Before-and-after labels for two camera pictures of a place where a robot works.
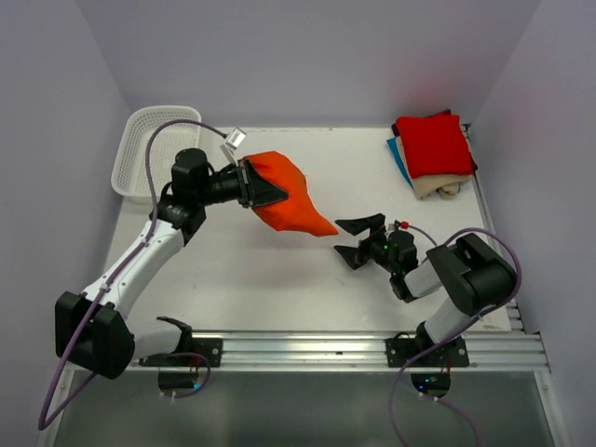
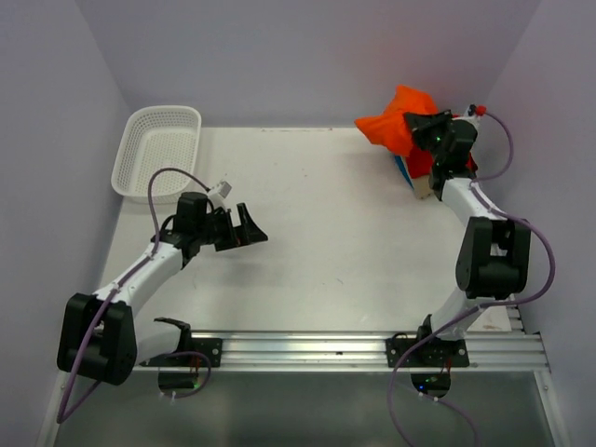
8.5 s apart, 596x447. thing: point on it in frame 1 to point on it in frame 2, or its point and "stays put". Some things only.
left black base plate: x=209 y=347 stays put
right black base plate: x=399 y=351 stays put
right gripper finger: x=350 y=255 to x=426 y=126
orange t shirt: x=297 y=212 to x=392 y=130
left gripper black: x=257 y=190 to x=250 y=233
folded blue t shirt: x=394 y=146 stays put
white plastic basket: x=129 y=176 stays put
